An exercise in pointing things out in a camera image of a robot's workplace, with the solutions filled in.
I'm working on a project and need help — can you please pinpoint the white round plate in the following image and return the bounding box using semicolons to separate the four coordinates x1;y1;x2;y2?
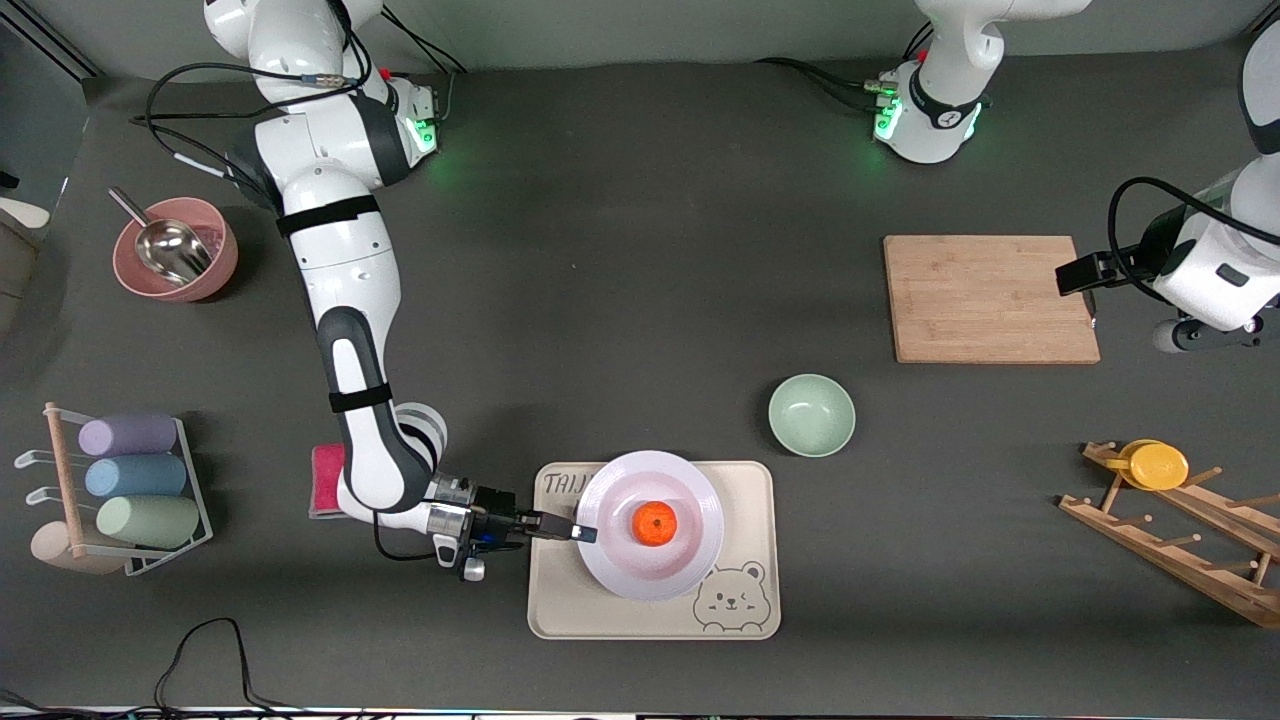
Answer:
577;450;726;603

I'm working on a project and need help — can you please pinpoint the orange fruit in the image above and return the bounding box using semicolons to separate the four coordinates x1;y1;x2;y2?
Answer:
632;501;679;547

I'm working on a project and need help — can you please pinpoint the wooden cutting board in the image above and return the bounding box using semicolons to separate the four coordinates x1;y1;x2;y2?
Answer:
883;235;1102;365

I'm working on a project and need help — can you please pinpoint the pink folded cloth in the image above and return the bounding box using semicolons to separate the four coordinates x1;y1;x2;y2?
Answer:
308;443;347;520

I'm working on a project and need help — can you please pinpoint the cream tray with bear print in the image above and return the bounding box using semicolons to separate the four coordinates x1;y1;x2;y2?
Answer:
527;460;782;641

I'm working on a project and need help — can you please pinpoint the yellow cup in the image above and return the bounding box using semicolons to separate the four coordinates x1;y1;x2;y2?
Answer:
1105;439;1191;492

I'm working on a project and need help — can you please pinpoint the pale green bowl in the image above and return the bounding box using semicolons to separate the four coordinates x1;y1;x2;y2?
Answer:
768;374;857;459

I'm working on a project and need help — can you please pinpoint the wooden peg drying rack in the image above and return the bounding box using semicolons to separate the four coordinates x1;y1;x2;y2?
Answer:
1058;440;1280;631

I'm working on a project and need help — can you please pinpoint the green cup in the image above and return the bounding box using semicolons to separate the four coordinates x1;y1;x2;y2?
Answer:
96;495;201;549

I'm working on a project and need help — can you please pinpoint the blue cup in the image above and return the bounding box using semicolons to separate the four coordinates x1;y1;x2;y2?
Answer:
84;455;189;499

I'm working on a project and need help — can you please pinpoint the pink bowl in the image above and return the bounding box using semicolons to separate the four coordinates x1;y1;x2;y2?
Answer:
112;196;240;303

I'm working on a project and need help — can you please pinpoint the purple cup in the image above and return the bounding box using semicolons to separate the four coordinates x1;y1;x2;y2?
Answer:
78;412;179;458

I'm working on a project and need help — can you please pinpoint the metal scoop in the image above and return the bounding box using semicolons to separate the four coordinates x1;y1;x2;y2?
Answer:
108;186;214;286

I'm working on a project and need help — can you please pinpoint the beige cup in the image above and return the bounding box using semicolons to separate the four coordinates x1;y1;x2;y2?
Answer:
30;522;131;576

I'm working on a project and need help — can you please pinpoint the thin black table cable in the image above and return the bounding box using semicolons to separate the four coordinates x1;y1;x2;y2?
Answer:
0;617;331;720

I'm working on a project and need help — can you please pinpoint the black base cable bundle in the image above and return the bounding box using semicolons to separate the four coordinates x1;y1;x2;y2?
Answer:
753;25;936;113
380;5;473;129

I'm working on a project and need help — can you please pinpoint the white wire cup rack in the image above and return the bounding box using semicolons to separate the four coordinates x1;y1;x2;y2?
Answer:
14;402;214;578

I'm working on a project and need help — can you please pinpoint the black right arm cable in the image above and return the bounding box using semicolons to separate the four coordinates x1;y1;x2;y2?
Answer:
130;58;441;563

